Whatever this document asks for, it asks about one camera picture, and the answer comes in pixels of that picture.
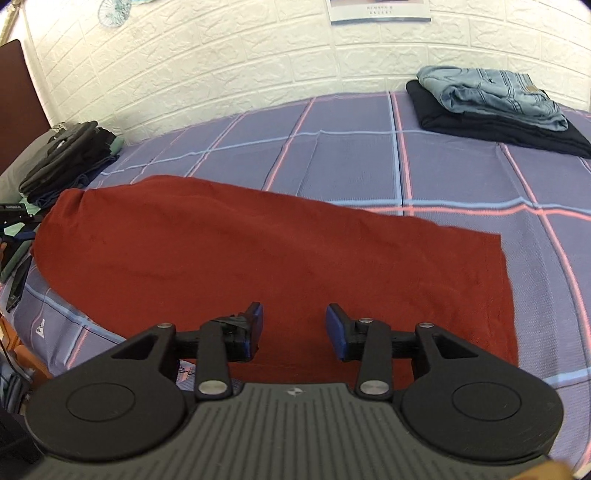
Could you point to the purple plaid bed sheet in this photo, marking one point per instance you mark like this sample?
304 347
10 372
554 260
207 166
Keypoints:
369 151

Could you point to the red pants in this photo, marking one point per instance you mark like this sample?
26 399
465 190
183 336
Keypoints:
184 251

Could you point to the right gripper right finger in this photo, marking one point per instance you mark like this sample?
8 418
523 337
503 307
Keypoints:
367 341

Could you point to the stack of dark folded clothes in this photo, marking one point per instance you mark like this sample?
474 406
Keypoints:
71 159

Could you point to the folded light blue jeans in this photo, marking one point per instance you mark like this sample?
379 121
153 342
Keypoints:
503 93

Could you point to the folded dark navy pants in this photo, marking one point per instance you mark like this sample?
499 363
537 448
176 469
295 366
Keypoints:
432 116

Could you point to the dark brown headboard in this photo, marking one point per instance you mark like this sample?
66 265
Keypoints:
22 118

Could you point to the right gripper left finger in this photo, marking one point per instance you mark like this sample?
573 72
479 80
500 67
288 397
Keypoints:
225 340

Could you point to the blue round wall decoration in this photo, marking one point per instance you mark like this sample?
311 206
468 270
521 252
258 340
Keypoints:
114 13

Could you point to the bedding poster on wall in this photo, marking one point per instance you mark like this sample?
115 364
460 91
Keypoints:
356 11

